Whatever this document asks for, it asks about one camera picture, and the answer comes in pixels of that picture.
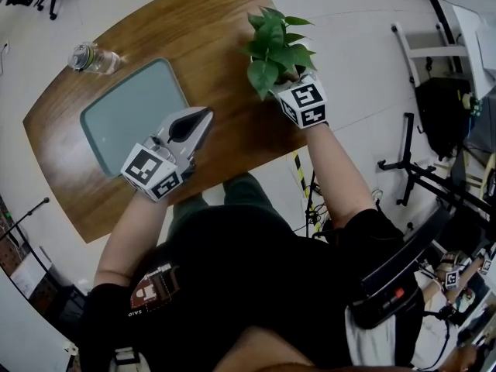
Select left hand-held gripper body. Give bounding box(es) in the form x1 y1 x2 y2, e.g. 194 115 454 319
120 129 198 203

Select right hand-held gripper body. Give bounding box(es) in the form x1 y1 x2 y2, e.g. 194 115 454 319
275 74 329 130

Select grey-green tray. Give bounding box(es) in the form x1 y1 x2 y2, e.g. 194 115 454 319
79 57 191 178

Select small green potted plant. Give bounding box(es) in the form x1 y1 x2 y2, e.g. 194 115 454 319
238 5 318 101

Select person's left forearm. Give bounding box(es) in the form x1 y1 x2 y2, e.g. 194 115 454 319
92 191 170 288

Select person's right forearm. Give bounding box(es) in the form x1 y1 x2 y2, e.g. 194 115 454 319
304 121 379 228

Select person's dark green trousers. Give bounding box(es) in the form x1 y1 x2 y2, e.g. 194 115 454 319
170 171 277 232

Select wooden table with metal legs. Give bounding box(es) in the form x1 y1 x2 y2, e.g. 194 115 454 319
22 0 311 245

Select clear plastic water bottle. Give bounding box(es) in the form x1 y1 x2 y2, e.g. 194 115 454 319
67 41 122 75

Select black bag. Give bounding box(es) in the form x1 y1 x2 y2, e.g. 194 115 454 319
414 76 476 160

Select white desk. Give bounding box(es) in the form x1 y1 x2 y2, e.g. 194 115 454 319
391 4 496 100

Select person's black t-shirt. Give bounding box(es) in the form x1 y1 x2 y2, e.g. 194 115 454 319
79 203 408 372

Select black flat panel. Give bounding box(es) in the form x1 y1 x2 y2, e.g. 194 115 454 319
360 207 450 298

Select whiteboard on rolling stand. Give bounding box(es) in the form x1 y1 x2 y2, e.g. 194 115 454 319
0 269 77 372

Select person's chin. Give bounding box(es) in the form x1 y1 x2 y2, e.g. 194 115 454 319
212 325 319 372

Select black battery pack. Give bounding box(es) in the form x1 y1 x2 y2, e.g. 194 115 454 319
348 281 423 331

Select white cloth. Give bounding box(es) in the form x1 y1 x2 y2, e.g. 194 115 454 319
344 308 400 367

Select black cable bundle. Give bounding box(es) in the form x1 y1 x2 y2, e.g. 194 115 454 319
292 170 332 236

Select black metal stand frame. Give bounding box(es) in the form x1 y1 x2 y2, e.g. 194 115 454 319
377 112 496 216

